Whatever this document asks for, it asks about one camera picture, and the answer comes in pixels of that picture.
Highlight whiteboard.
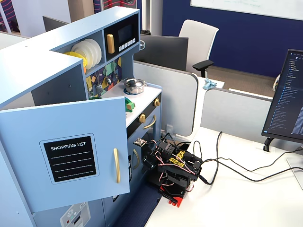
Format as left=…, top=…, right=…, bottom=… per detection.
left=190, top=0, right=303, bottom=21

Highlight grey toy spatula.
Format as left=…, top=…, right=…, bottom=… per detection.
left=94, top=72, right=104, bottom=93

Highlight dark monitor back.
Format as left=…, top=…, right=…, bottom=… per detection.
left=42, top=16, right=70, bottom=33

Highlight blue cabinet door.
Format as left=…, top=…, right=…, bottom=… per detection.
left=0, top=96, right=131, bottom=213

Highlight grey desk divider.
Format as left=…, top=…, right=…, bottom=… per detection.
left=133, top=61, right=199, bottom=137
left=200, top=88, right=274, bottom=144

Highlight black toy microwave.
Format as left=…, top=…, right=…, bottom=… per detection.
left=103, top=13, right=140, bottom=62

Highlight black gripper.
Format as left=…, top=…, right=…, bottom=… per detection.
left=141, top=141, right=178, bottom=175

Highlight curved gold oven handle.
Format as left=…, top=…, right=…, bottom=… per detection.
left=143, top=115, right=157, bottom=130

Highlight white and yellow plates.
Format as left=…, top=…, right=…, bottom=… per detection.
left=84, top=38, right=103, bottom=71

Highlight long gold door handle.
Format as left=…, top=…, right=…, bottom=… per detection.
left=113, top=148, right=121, bottom=184

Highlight curved gold cupboard handle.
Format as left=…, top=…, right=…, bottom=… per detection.
left=133, top=148, right=140, bottom=169

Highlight black monitor stand clamp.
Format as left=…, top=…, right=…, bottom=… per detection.
left=263, top=137, right=278, bottom=152

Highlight red arm base clamp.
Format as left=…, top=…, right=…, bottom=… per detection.
left=158, top=184, right=187, bottom=209

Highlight green recipient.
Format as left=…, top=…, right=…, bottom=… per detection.
left=125, top=97, right=135, bottom=112

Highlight black cable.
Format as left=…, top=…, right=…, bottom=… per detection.
left=198, top=131, right=223, bottom=185
left=193, top=140, right=303, bottom=172
left=214, top=160, right=303, bottom=183

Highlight white office chair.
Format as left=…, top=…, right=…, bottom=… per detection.
left=178, top=19, right=220, bottom=79

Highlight black Dell monitor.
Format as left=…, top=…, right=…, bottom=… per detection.
left=134, top=35, right=189, bottom=71

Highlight steel toy pot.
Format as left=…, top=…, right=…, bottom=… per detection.
left=123, top=81, right=147, bottom=95

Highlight yellow toy dish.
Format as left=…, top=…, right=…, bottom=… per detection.
left=64, top=51, right=88, bottom=69

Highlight black shopping list board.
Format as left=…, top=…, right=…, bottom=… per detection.
left=39, top=133, right=100, bottom=185

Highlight steel pot lid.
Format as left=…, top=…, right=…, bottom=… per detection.
left=125, top=78, right=145, bottom=88

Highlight blue crumpled cloth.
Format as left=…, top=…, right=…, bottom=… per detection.
left=203, top=79, right=217, bottom=90

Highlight lit computer monitor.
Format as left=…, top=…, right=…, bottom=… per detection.
left=261, top=49, right=303, bottom=144

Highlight blue toy kitchen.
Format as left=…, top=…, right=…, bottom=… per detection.
left=0, top=6, right=164, bottom=227

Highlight gold microwave handle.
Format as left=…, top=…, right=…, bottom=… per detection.
left=106, top=34, right=116, bottom=54

